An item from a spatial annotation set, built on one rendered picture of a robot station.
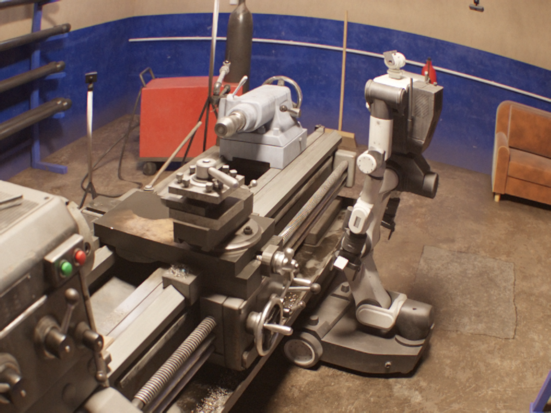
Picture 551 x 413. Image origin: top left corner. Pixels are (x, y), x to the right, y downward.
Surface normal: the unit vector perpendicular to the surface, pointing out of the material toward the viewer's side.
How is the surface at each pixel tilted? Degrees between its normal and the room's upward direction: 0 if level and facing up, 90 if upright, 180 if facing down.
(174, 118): 90
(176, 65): 90
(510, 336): 0
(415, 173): 90
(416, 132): 90
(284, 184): 36
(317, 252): 0
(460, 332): 0
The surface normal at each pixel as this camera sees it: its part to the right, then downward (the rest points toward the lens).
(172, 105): -0.01, 0.41
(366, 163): -0.49, 0.33
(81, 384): 0.94, 0.18
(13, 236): 0.69, -0.51
